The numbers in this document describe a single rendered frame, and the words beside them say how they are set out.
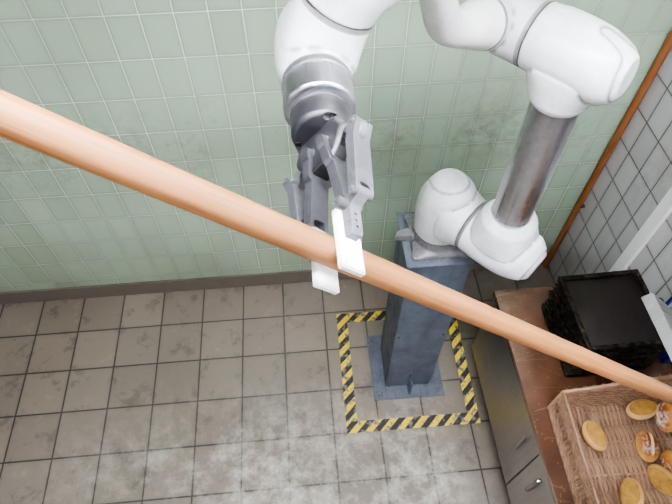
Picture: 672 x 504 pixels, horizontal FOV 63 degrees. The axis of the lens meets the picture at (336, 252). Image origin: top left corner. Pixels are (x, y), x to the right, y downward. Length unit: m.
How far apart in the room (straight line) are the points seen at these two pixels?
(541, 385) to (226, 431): 1.32
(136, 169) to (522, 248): 1.20
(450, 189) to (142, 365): 1.76
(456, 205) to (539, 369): 0.79
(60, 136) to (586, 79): 0.91
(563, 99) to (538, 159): 0.19
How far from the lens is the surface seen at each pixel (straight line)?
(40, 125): 0.43
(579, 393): 1.97
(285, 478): 2.47
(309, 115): 0.64
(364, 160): 0.57
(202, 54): 1.88
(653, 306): 1.46
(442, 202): 1.55
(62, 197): 2.45
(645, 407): 2.12
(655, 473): 2.06
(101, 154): 0.44
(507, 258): 1.52
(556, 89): 1.15
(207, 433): 2.57
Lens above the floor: 2.40
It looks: 55 degrees down
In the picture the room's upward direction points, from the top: straight up
